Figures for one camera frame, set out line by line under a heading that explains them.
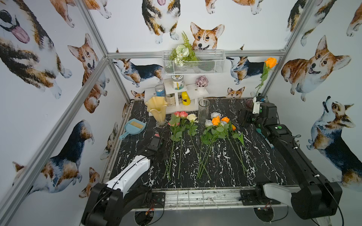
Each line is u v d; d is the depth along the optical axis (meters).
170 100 1.13
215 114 1.05
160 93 0.97
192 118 1.05
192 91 1.08
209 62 0.93
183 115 1.06
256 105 0.69
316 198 0.39
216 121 0.99
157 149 0.66
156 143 0.67
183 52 0.79
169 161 0.86
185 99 1.10
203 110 0.95
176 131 0.99
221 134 0.97
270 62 0.84
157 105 0.95
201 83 0.98
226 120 1.03
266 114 0.59
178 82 0.92
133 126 1.03
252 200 0.72
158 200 0.74
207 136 0.98
